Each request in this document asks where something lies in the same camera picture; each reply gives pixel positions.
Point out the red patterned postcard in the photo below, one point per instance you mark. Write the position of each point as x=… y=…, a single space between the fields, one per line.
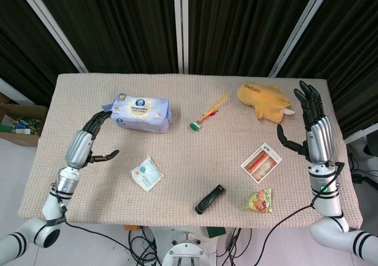
x=261 y=162

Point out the beige woven tablecloth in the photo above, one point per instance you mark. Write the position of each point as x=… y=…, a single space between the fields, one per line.
x=183 y=153

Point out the black pleated curtain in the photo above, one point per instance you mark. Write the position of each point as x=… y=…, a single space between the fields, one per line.
x=242 y=26
x=118 y=26
x=17 y=41
x=351 y=56

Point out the black office chair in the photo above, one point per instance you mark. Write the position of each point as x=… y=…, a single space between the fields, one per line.
x=371 y=147

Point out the small white wipe packet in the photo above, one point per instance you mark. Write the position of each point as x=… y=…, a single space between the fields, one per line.
x=147 y=174

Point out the black stapler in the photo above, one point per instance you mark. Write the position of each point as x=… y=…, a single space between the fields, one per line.
x=208 y=200

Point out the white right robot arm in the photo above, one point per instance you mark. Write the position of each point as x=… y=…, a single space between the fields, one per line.
x=327 y=201

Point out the white partition post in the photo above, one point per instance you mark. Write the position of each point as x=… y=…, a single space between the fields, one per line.
x=304 y=26
x=181 y=26
x=53 y=26

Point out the yellow plush toy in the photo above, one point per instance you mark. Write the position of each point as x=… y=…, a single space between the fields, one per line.
x=263 y=102

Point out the brown cardboard box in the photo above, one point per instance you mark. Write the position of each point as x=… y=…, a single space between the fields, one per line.
x=20 y=136

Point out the green snack packet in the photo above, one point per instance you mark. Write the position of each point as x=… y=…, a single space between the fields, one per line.
x=258 y=201

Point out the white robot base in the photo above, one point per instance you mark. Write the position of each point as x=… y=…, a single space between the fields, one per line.
x=187 y=249

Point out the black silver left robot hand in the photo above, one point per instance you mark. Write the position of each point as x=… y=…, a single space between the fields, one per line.
x=79 y=144

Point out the light purple tissue pack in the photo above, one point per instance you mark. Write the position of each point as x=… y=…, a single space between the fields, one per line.
x=141 y=112

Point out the feather shuttlecock green base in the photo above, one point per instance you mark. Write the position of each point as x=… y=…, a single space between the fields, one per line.
x=206 y=116

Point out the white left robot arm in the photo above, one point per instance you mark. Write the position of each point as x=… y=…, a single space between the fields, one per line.
x=51 y=208

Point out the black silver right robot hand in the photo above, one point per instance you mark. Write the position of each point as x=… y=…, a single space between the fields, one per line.
x=321 y=139

